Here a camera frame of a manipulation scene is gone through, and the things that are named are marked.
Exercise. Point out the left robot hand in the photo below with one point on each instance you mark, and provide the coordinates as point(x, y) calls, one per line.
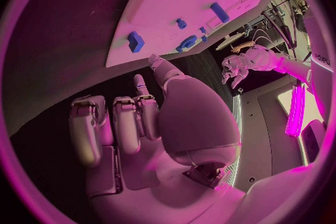
point(232, 68)

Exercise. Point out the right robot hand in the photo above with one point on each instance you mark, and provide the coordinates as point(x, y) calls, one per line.
point(194, 114)

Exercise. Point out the white task board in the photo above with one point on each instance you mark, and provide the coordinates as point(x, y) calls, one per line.
point(168, 3)

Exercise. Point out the person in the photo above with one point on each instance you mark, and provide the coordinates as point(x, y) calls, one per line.
point(242, 46)

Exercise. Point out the white desk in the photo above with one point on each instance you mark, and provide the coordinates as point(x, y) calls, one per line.
point(231, 40)

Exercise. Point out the small blue peg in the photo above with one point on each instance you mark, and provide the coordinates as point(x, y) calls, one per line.
point(204, 38)
point(202, 29)

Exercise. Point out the blue gear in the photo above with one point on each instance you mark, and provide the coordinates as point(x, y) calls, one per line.
point(187, 43)

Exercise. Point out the long blue cylinder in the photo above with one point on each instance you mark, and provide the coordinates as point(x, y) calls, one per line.
point(220, 12)

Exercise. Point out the equipment rack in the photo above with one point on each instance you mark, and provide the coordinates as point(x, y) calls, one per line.
point(287, 18)

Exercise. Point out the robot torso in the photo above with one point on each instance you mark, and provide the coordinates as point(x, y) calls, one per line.
point(319, 43)

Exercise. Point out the blue block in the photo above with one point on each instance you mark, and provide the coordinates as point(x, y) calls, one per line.
point(136, 42)

